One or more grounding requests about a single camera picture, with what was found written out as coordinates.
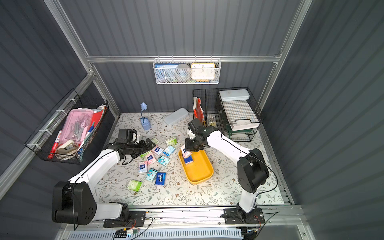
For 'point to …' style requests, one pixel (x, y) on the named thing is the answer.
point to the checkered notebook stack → (241, 112)
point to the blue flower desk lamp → (145, 123)
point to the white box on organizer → (234, 95)
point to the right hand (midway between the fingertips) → (189, 147)
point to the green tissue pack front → (135, 185)
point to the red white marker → (52, 152)
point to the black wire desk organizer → (214, 115)
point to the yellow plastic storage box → (200, 169)
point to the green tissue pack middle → (142, 155)
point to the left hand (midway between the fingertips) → (149, 148)
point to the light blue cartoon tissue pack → (169, 150)
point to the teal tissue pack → (151, 174)
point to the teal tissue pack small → (163, 160)
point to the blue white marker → (81, 148)
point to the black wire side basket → (42, 141)
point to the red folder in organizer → (198, 111)
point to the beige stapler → (69, 148)
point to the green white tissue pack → (171, 142)
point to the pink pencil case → (76, 126)
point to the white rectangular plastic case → (176, 116)
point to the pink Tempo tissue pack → (142, 166)
